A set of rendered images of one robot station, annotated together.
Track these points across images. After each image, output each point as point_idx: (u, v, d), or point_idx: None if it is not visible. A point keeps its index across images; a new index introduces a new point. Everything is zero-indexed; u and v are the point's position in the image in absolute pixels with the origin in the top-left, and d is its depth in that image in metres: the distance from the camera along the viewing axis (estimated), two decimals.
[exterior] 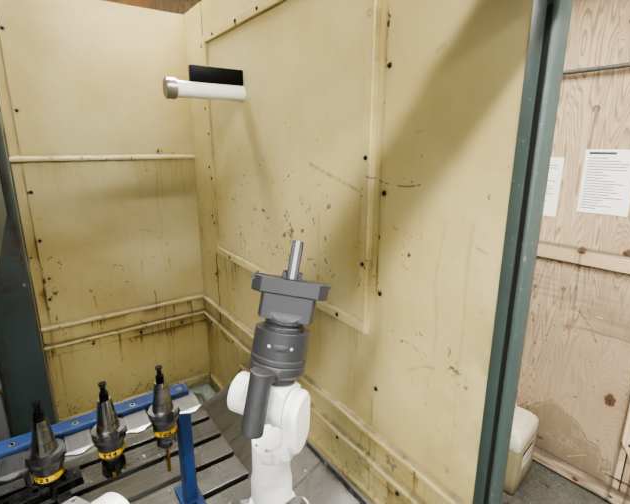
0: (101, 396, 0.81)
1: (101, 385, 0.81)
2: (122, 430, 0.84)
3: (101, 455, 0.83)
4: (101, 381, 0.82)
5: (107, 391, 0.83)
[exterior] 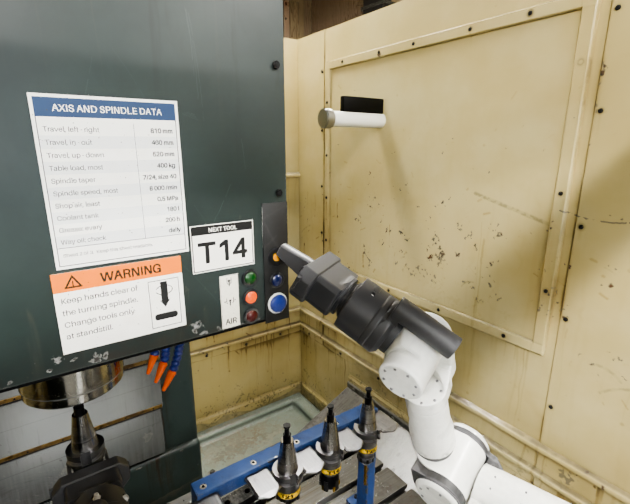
0: (330, 417, 0.88)
1: (331, 407, 0.87)
2: (344, 448, 0.90)
3: (326, 472, 0.89)
4: (329, 403, 0.89)
5: (333, 412, 0.89)
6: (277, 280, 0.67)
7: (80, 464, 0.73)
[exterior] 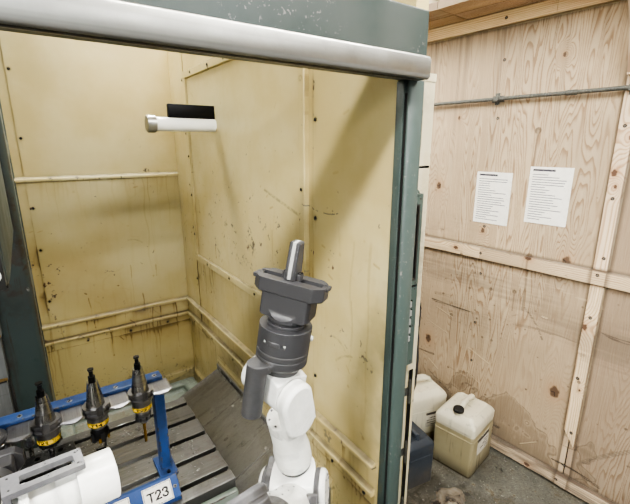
0: (89, 379, 1.04)
1: (89, 370, 1.03)
2: (106, 406, 1.06)
3: (90, 426, 1.05)
4: (90, 367, 1.04)
5: (94, 375, 1.05)
6: None
7: None
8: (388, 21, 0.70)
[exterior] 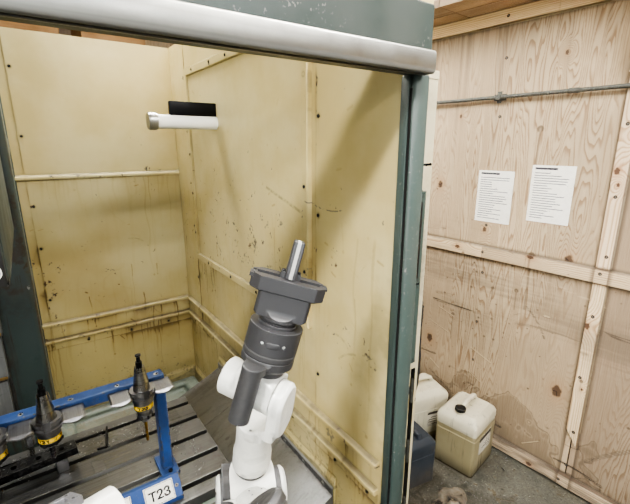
0: None
1: None
2: None
3: None
4: None
5: None
6: None
7: None
8: (393, 15, 0.69)
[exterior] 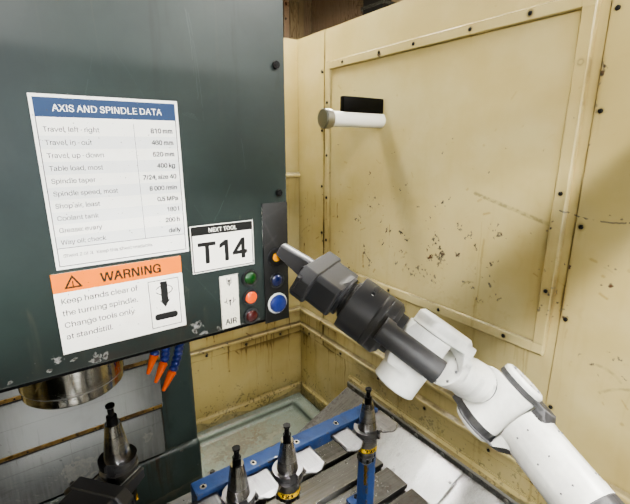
0: (106, 419, 0.70)
1: (105, 407, 0.69)
2: (119, 469, 0.70)
3: None
4: (112, 402, 0.70)
5: (115, 416, 0.70)
6: (277, 280, 0.67)
7: None
8: None
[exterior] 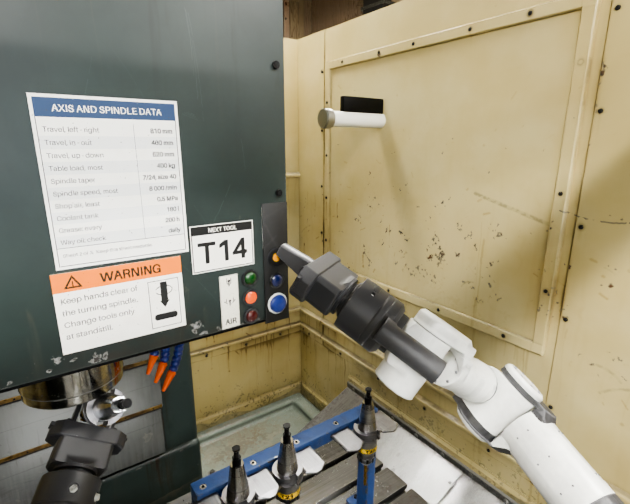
0: (117, 407, 0.64)
1: (123, 407, 0.63)
2: (112, 423, 0.70)
3: (82, 412, 0.72)
4: (129, 399, 0.64)
5: (127, 405, 0.65)
6: (277, 280, 0.67)
7: None
8: None
